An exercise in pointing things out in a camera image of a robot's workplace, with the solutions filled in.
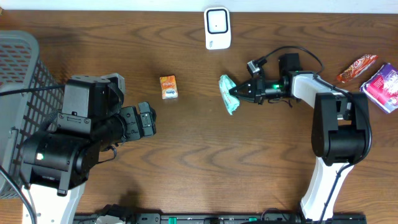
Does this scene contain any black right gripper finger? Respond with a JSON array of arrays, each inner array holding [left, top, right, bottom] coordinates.
[[231, 92, 256, 103], [229, 79, 256, 95]]

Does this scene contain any teal snack wrapper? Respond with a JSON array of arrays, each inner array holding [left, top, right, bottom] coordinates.
[[219, 75, 240, 115]]

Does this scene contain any orange small snack box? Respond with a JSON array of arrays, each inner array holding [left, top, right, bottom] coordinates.
[[159, 75, 178, 100]]

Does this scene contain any red orange chocolate bar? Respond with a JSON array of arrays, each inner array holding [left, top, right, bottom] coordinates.
[[336, 54, 379, 83]]

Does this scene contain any purple snack packet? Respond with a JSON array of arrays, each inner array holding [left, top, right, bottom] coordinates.
[[360, 63, 397, 114]]

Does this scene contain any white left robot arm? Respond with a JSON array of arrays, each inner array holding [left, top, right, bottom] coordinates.
[[20, 73, 156, 223]]

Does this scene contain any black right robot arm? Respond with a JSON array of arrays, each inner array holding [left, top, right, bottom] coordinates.
[[226, 53, 372, 223]]

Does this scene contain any white barcode scanner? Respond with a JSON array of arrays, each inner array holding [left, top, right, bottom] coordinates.
[[204, 7, 231, 50]]

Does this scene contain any black mesh plastic basket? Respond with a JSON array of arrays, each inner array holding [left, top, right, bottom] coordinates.
[[1, 30, 63, 185]]

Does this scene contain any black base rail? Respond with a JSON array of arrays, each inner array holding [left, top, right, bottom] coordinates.
[[73, 212, 367, 224]]

